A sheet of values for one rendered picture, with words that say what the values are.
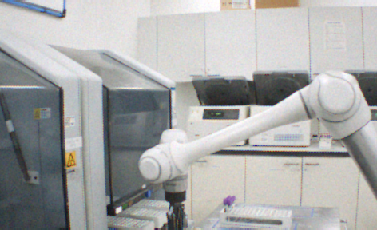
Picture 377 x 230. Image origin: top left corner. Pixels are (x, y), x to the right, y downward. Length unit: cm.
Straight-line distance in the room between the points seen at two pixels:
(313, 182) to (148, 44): 214
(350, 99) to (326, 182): 262
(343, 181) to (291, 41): 139
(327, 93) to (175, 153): 47
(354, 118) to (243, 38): 292
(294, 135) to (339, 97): 255
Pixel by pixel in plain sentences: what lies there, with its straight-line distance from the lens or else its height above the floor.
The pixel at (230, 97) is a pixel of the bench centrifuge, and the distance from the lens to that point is 403.
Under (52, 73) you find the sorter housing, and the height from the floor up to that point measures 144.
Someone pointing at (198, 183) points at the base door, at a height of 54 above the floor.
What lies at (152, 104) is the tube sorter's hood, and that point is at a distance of 168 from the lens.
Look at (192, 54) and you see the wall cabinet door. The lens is 402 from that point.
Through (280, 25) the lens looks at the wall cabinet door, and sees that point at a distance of 389.
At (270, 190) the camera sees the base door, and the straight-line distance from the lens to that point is 365.
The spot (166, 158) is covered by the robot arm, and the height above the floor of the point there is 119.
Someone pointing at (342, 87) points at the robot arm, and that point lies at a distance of 103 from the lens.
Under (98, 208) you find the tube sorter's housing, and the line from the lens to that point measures 134.
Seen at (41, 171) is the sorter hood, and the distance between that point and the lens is 106.
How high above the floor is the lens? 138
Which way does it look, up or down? 3 degrees down
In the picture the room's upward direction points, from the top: 1 degrees counter-clockwise
